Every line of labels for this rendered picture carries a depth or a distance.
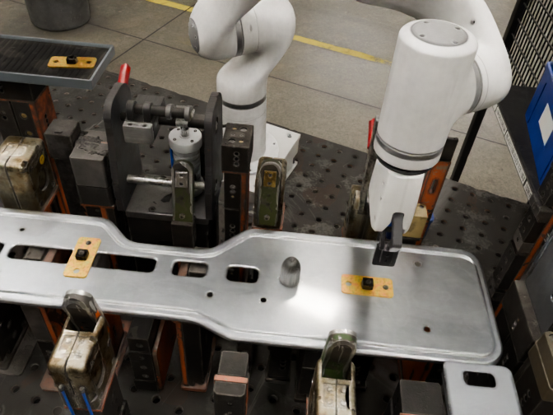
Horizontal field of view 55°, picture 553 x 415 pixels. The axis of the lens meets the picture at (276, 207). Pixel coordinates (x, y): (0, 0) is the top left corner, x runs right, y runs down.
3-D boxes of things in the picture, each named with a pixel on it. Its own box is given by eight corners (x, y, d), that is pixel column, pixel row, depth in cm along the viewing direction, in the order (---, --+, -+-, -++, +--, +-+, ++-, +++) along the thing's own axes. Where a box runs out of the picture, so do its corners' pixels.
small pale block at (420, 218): (368, 335, 115) (407, 216, 90) (368, 322, 117) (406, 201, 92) (384, 337, 115) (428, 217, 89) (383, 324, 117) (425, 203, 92)
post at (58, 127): (84, 275, 122) (41, 132, 94) (91, 258, 125) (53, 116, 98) (106, 277, 122) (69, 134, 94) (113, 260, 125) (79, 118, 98)
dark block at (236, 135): (222, 293, 121) (220, 144, 91) (227, 269, 126) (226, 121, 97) (244, 295, 120) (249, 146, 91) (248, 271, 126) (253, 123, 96)
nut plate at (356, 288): (341, 293, 85) (341, 288, 84) (341, 274, 88) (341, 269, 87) (393, 298, 85) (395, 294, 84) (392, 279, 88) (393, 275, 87)
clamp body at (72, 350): (76, 477, 91) (22, 376, 67) (99, 409, 100) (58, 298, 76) (130, 483, 91) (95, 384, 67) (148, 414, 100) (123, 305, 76)
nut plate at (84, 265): (85, 278, 84) (84, 273, 83) (62, 276, 84) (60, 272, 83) (102, 240, 90) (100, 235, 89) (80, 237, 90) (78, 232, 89)
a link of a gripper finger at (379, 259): (380, 228, 71) (371, 261, 76) (381, 246, 69) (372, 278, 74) (404, 230, 71) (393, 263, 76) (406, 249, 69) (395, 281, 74)
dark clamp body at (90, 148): (90, 298, 118) (50, 164, 91) (109, 253, 127) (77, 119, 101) (138, 303, 118) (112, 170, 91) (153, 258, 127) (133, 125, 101)
